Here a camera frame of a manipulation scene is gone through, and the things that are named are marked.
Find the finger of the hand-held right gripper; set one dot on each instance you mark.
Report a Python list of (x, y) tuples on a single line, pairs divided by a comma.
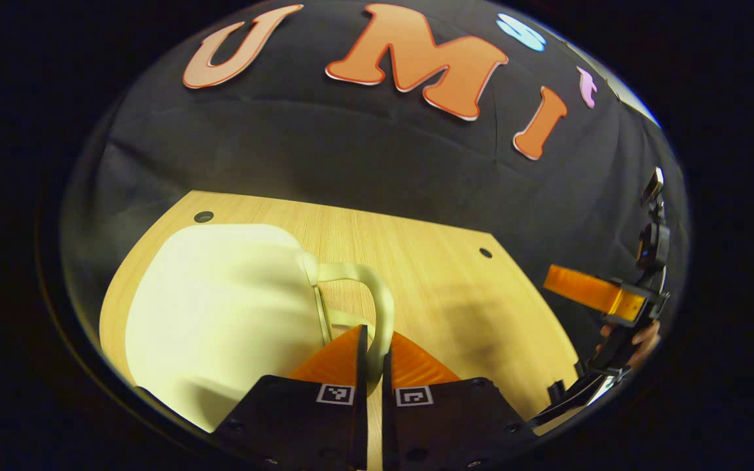
[(586, 291)]

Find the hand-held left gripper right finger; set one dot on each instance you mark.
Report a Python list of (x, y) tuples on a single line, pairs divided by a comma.
[(389, 432)]

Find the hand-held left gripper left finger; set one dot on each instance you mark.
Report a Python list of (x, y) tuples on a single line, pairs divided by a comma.
[(362, 425)]

